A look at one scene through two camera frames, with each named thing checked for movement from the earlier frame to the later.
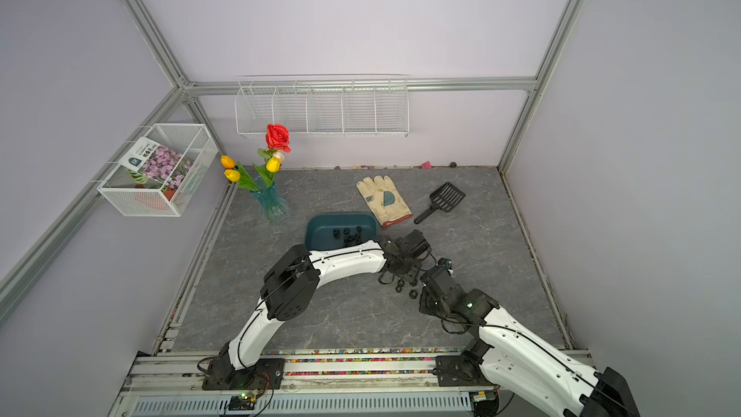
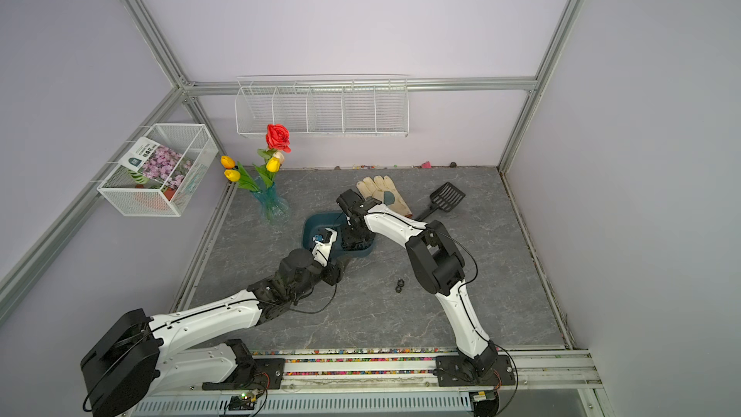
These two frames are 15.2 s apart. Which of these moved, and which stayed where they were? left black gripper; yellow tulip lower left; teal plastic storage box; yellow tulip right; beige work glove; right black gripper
Moved: left black gripper; right black gripper
Stayed: yellow tulip lower left; teal plastic storage box; beige work glove; yellow tulip right
